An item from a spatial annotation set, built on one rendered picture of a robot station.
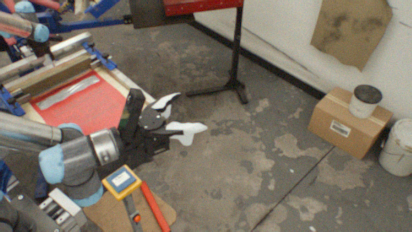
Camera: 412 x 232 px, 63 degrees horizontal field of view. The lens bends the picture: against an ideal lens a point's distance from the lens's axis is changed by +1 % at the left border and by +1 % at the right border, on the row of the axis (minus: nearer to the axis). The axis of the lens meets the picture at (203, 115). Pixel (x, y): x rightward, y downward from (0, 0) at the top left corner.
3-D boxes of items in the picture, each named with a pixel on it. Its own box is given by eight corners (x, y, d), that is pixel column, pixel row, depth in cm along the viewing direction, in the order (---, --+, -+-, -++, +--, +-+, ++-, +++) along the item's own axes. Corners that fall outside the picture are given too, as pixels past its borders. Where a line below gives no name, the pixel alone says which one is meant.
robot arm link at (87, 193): (97, 167, 89) (86, 142, 81) (108, 201, 82) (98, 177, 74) (66, 179, 86) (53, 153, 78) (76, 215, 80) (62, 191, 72)
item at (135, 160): (156, 159, 210) (148, 113, 179) (94, 204, 189) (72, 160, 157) (153, 156, 211) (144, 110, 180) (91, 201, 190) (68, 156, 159)
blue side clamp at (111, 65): (119, 73, 203) (116, 64, 198) (111, 77, 200) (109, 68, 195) (92, 52, 217) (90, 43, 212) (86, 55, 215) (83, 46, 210)
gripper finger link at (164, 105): (173, 105, 89) (154, 126, 83) (170, 87, 86) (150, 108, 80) (183, 108, 88) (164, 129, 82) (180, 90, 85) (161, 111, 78)
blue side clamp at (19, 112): (30, 120, 176) (24, 111, 171) (21, 125, 174) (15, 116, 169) (7, 92, 191) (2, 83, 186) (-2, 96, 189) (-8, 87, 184)
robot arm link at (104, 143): (87, 127, 74) (95, 150, 68) (107, 120, 75) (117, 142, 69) (96, 150, 79) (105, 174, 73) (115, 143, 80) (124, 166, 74)
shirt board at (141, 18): (185, 3, 276) (184, -7, 271) (195, 29, 250) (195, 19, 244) (13, 23, 255) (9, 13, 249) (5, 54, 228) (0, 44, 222)
